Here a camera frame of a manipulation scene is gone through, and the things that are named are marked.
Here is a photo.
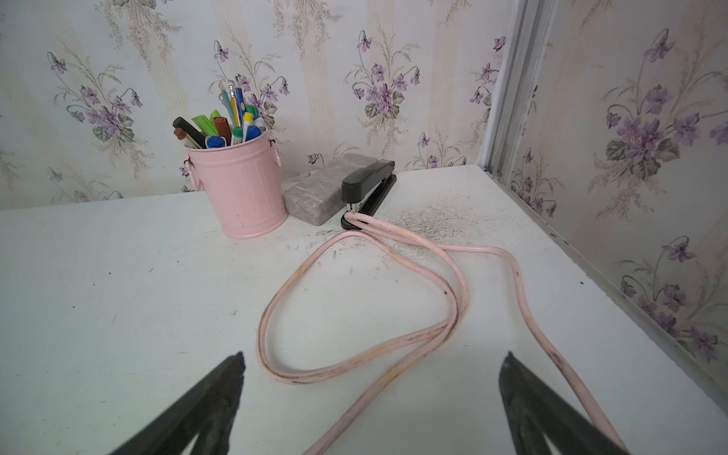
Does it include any pink power strip cord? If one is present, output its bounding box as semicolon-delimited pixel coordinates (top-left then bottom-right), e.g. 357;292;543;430
256;211;629;455

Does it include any black stapler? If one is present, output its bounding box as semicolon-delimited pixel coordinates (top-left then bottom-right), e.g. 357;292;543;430
341;160;397;216

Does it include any aluminium enclosure frame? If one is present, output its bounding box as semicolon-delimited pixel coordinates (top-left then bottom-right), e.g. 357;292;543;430
476;0;557;181

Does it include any pink metal pen bucket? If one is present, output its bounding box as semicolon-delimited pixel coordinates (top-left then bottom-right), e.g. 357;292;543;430
185;133;287;239

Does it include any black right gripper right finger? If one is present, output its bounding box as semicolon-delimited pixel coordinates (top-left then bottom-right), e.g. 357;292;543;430
499;354;625;455

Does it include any pens and markers bundle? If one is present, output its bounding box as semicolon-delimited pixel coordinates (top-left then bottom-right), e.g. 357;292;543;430
172;79;267;151

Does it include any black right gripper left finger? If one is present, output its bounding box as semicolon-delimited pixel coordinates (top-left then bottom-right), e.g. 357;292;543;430
114;352;246;454

